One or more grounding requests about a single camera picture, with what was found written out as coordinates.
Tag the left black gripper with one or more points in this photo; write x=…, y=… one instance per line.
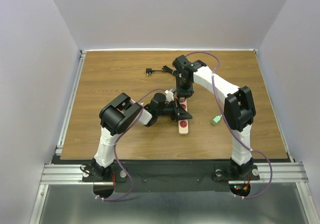
x=177, y=115

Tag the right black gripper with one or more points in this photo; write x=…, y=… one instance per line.
x=186, y=92

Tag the white power strip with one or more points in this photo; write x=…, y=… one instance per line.
x=183, y=125

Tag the green plug adapter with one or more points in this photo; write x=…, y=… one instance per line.
x=216, y=119

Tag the pink plug adapter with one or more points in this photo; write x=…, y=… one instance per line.
x=181, y=99

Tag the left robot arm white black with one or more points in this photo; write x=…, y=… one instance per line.
x=117, y=117

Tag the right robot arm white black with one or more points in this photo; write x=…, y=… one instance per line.
x=235, y=103

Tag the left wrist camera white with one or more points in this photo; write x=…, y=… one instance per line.
x=170, y=95

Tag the black wall plug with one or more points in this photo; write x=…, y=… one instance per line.
x=148, y=71

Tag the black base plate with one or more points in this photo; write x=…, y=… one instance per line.
x=142, y=176

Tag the aluminium frame rail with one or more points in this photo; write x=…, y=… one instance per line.
x=61, y=174

